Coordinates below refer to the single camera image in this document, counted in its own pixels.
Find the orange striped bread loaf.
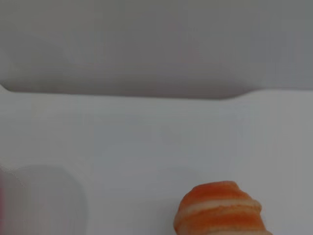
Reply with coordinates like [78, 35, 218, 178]
[173, 180, 273, 235]

